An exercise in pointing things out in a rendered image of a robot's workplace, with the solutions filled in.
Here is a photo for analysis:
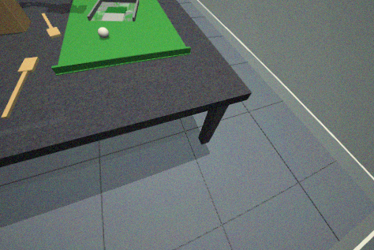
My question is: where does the white golf ball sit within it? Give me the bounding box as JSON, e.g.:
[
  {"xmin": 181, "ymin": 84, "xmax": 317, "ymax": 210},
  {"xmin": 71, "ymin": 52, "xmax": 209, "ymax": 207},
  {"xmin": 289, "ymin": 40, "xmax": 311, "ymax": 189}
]
[{"xmin": 98, "ymin": 28, "xmax": 110, "ymax": 38}]

